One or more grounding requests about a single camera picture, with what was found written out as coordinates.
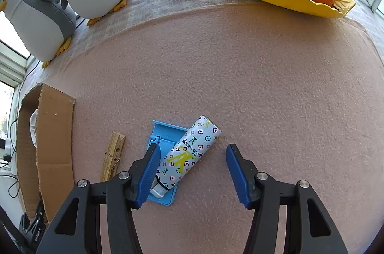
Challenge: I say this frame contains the wooden clothespin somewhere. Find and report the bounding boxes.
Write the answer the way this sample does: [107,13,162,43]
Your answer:
[100,132,126,182]

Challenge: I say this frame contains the blue plastic phone stand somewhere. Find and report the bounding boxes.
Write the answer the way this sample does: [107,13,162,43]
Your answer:
[148,121,187,206]

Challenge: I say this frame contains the patterned white tube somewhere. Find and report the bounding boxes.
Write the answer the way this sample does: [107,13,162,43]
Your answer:
[150,115,222,199]

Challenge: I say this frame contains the white plug-in device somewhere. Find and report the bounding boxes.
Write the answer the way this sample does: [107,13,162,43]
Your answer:
[29,109,38,148]

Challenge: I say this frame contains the open cardboard box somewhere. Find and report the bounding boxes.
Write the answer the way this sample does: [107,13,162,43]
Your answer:
[16,83,76,222]

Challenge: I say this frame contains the pink felt mat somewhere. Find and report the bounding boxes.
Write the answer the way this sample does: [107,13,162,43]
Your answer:
[27,3,383,253]

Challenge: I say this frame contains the large plush penguin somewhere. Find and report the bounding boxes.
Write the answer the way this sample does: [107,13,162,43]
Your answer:
[1,0,76,68]

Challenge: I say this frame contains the black cable on mat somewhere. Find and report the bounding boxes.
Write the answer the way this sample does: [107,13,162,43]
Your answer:
[0,58,41,199]

